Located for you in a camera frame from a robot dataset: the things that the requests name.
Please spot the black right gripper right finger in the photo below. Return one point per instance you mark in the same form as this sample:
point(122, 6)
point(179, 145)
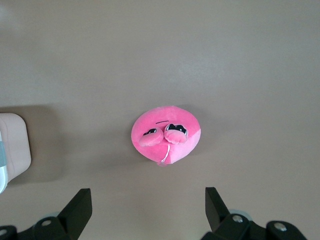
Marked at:
point(217, 212)

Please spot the pink round plush toy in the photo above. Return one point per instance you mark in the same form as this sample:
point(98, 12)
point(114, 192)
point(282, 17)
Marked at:
point(167, 140)

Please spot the white plastic box lid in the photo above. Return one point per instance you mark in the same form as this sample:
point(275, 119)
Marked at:
point(3, 178)

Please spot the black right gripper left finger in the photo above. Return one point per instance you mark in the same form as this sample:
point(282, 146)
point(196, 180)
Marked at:
point(75, 212)

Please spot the pink translucent storage box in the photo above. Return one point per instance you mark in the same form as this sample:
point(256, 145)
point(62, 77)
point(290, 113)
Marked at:
point(17, 150)

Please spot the brown table mat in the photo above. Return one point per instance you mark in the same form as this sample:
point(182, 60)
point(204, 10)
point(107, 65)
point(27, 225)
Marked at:
point(160, 62)

